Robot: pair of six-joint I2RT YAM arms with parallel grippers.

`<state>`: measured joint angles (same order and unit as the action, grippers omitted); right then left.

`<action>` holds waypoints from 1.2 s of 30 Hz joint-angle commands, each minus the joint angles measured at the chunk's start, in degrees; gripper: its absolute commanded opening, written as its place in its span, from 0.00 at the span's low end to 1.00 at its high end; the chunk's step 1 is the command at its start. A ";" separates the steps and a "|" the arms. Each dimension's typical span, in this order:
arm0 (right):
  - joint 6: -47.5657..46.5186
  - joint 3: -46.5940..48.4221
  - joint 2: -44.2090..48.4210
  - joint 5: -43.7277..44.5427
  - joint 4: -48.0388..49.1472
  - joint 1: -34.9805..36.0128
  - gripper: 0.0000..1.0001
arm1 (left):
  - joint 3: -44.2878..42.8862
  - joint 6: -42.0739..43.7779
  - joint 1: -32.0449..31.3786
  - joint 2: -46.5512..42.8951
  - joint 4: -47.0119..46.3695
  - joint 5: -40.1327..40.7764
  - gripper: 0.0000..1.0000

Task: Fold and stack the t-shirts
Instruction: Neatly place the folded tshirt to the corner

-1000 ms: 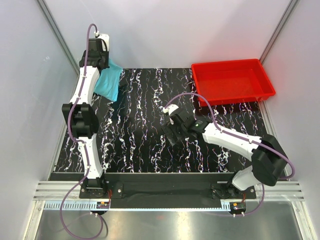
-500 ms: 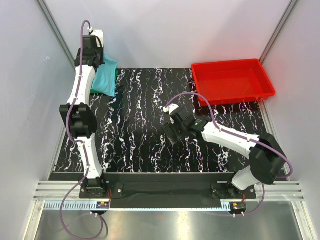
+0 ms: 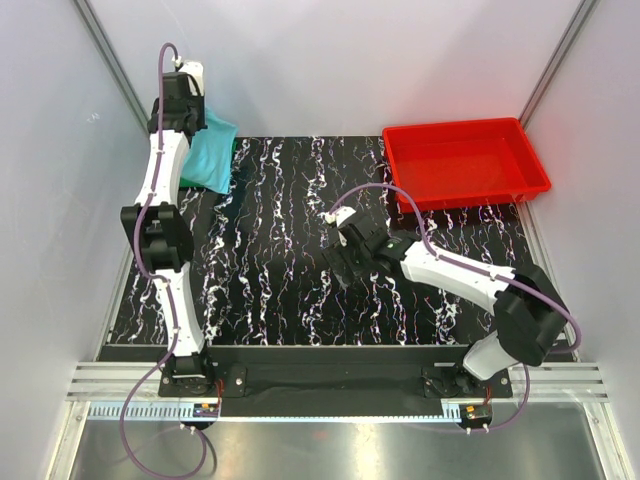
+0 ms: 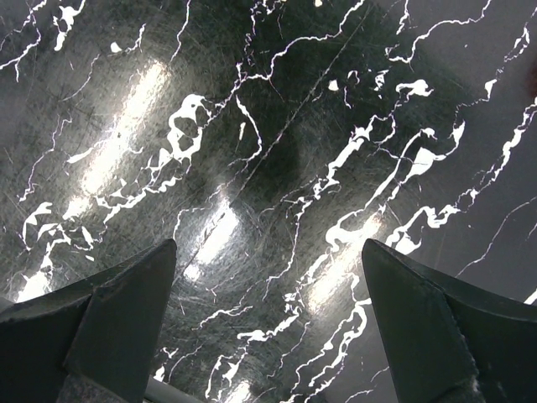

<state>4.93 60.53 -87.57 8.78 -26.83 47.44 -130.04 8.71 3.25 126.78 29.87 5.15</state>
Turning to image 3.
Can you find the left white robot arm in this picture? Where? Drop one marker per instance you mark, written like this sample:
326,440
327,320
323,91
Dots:
163,244

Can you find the aluminium corner post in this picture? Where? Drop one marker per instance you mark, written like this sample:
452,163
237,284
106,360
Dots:
112,62
564,46

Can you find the left aluminium corner post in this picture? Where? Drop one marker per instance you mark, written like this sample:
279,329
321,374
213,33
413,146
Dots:
112,62

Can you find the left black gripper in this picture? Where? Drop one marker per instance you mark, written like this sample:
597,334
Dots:
198,100

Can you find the right aluminium corner post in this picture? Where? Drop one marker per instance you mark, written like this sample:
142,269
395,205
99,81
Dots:
564,46

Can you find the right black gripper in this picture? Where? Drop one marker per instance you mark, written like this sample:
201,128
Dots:
338,255

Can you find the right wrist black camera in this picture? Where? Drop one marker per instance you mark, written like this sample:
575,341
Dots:
356,230

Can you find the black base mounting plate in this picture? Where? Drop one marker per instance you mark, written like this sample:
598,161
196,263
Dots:
332,375

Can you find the folded green t shirt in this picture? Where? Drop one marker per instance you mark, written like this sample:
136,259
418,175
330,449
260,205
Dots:
232,165

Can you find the red plastic tray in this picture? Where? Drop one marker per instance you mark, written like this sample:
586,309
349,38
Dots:
465,163

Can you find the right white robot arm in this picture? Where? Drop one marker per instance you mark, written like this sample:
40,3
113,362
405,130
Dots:
528,312

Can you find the aluminium front rail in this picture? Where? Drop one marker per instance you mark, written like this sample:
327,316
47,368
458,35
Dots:
114,390

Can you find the light blue t shirt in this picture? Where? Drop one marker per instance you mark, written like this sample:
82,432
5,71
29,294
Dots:
216,129

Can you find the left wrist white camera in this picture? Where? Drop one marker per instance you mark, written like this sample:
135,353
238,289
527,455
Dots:
186,82

